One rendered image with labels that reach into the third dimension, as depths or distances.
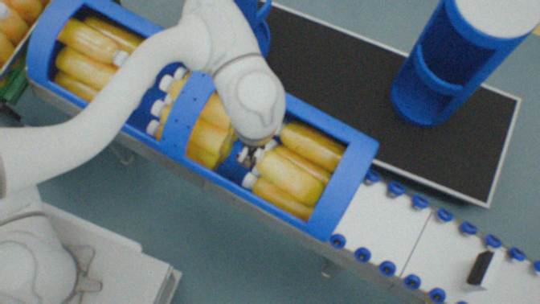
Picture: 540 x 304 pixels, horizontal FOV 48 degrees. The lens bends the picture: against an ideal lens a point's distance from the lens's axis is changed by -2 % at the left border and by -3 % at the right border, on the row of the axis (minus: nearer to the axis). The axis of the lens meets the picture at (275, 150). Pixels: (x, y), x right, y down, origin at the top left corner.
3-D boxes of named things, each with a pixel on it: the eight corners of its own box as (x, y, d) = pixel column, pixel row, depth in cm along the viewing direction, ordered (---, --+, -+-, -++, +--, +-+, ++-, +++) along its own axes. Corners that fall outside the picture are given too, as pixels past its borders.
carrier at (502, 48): (402, 55, 266) (380, 112, 259) (468, -61, 181) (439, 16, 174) (463, 80, 264) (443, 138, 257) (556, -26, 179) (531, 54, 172)
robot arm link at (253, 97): (293, 129, 117) (263, 69, 120) (300, 101, 102) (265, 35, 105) (241, 152, 115) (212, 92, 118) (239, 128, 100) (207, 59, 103)
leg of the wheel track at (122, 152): (129, 166, 265) (92, 123, 204) (118, 160, 265) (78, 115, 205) (136, 155, 266) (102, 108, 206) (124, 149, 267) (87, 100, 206)
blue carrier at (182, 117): (318, 252, 162) (336, 231, 136) (43, 99, 171) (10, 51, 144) (365, 163, 172) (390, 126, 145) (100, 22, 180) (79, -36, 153)
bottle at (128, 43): (75, 37, 159) (134, 69, 157) (85, 12, 158) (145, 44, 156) (87, 38, 166) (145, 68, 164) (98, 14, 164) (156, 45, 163)
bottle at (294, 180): (313, 185, 156) (255, 146, 150) (329, 180, 150) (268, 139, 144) (304, 209, 153) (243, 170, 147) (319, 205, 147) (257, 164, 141)
